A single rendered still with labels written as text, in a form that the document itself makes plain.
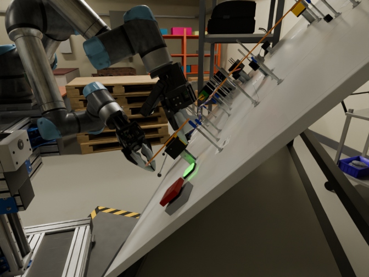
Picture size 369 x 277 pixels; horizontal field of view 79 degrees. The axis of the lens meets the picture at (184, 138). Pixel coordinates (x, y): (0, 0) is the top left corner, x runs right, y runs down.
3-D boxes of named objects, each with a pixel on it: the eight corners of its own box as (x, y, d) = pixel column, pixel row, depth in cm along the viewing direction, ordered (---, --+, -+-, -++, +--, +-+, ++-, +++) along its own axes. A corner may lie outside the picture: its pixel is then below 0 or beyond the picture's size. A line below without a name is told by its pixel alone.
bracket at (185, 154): (193, 161, 69) (180, 150, 69) (197, 156, 68) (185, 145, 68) (190, 168, 65) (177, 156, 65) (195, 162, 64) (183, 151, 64)
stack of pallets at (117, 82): (159, 126, 431) (157, 74, 396) (171, 143, 350) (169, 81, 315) (84, 133, 393) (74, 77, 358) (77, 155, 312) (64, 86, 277)
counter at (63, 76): (82, 87, 855) (78, 67, 828) (69, 98, 665) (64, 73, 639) (62, 88, 840) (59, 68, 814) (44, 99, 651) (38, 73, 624)
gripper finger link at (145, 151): (154, 166, 66) (137, 142, 68) (154, 172, 71) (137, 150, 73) (163, 160, 67) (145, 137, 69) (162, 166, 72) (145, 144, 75)
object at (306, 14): (319, 11, 84) (302, -6, 84) (319, 16, 76) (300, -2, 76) (308, 22, 88) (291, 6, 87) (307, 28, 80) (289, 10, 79)
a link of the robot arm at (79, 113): (70, 125, 84) (72, 104, 76) (98, 118, 91) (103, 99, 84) (78, 140, 81) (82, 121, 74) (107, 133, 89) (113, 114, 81)
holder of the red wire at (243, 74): (256, 70, 114) (240, 55, 113) (252, 78, 103) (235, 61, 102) (249, 77, 117) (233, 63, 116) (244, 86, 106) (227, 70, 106)
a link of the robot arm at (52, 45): (14, 52, 112) (33, -14, 72) (47, 51, 122) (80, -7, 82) (22, 76, 114) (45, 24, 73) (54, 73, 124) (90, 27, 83)
